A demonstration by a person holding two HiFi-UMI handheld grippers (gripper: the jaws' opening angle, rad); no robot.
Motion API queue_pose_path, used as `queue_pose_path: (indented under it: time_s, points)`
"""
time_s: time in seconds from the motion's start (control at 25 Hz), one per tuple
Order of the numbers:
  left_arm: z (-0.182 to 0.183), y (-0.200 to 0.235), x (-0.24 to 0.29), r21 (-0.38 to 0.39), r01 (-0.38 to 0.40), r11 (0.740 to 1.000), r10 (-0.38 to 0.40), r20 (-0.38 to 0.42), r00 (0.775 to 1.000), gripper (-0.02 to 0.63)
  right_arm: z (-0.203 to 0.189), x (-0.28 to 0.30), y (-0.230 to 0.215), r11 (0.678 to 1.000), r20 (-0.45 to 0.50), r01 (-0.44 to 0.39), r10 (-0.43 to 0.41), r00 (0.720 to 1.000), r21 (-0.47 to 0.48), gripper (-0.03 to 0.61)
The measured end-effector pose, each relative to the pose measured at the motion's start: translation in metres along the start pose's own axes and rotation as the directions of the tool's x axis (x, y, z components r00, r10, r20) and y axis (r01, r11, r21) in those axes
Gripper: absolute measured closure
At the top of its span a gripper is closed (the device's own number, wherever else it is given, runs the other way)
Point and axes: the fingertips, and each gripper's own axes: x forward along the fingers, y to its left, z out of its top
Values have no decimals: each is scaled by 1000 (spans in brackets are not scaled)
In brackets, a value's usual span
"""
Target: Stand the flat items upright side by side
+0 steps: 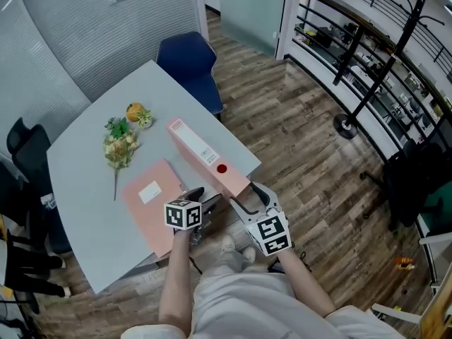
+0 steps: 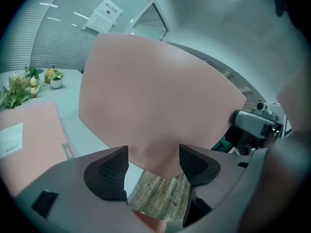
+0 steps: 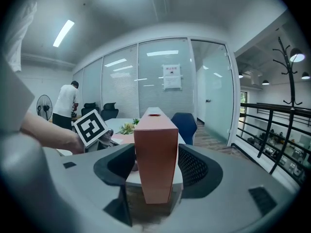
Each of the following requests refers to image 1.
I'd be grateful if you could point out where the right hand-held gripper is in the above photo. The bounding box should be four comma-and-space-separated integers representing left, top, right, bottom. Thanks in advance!
229, 182, 292, 257

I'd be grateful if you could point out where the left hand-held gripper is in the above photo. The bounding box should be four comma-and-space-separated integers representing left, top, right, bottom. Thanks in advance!
164, 186, 223, 246

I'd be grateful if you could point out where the plain-faced pink file box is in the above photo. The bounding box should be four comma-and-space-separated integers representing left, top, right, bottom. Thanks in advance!
166, 117, 252, 203

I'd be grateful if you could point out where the person's right forearm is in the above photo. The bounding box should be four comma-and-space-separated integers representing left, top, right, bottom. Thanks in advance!
277, 249, 337, 319

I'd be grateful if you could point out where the person's left forearm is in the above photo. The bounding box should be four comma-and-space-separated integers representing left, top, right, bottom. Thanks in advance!
157, 228, 195, 335

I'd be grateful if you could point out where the black coat rack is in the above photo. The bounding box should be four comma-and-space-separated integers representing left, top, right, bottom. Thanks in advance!
333, 0, 446, 141

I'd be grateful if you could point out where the artificial flower bouquet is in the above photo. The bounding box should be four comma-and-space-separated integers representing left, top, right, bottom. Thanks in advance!
102, 117, 141, 202

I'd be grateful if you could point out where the person's white shirt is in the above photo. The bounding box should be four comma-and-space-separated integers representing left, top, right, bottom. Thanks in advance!
121, 272, 407, 339

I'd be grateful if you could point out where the orange pumpkin ornament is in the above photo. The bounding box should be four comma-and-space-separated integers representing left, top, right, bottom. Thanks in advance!
126, 102, 144, 123

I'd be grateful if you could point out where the dark blue chair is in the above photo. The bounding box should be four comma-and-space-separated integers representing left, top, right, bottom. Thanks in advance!
155, 31, 225, 117

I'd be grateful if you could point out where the black and green office chair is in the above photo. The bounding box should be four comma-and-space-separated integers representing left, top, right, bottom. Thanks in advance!
359, 139, 452, 233

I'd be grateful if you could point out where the frosted glass door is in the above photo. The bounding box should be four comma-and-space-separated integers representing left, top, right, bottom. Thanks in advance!
218, 0, 289, 58

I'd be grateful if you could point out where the wooden desk with white frame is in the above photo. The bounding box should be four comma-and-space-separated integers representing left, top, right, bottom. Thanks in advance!
370, 231, 452, 339

